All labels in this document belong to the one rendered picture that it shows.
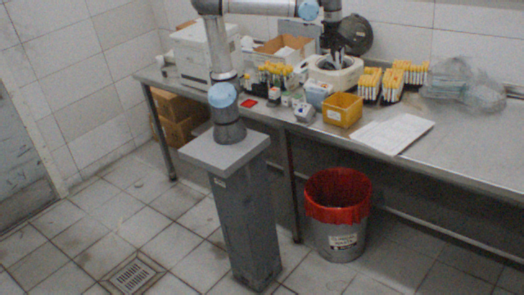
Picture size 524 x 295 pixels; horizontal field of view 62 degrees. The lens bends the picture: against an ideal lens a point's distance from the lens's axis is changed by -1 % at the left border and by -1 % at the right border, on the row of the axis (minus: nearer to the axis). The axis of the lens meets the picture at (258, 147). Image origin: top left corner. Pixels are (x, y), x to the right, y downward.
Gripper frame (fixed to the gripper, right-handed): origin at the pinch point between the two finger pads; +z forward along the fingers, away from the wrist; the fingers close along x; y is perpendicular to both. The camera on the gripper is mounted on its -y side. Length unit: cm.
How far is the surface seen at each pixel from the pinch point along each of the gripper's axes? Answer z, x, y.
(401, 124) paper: 24.4, -6.5, -26.4
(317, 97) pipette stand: 18.6, -0.1, 13.4
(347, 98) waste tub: 18.4, -5.9, 0.5
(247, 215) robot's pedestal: 58, 50, 19
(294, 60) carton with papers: 16, -25, 47
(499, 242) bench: 87, -27, -69
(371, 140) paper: 24.3, 10.4, -22.0
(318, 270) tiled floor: 113, 21, 4
